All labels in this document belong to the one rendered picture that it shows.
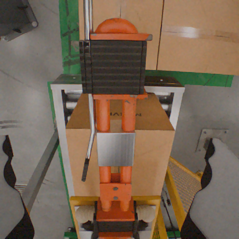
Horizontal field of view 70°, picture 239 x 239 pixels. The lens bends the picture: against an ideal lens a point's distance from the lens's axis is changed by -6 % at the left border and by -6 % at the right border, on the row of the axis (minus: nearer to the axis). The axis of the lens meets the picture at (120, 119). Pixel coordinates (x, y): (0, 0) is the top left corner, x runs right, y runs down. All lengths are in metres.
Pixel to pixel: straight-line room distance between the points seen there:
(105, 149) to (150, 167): 0.49
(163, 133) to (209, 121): 1.30
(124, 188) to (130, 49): 0.25
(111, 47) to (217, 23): 0.89
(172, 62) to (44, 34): 1.01
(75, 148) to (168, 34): 0.69
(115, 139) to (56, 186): 2.13
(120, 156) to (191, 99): 1.50
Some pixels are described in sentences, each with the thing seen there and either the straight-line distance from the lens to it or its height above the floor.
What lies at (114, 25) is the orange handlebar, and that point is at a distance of 0.24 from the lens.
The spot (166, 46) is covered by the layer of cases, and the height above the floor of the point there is 0.54.
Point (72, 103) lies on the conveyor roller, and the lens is 1.07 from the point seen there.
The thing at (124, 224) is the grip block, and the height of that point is 1.26.
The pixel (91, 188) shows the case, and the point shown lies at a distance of 0.85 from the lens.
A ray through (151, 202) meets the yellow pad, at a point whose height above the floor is 1.14.
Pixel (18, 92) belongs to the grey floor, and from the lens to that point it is 1.81.
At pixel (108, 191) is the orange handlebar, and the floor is 1.26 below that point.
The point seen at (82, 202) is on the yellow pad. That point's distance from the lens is 0.62.
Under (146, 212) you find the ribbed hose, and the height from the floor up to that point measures 1.19.
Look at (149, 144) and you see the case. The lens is 0.69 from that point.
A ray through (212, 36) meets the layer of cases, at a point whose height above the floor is 0.54.
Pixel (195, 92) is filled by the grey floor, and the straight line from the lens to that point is 1.74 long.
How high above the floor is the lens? 1.50
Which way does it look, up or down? 62 degrees down
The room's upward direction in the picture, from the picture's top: 177 degrees clockwise
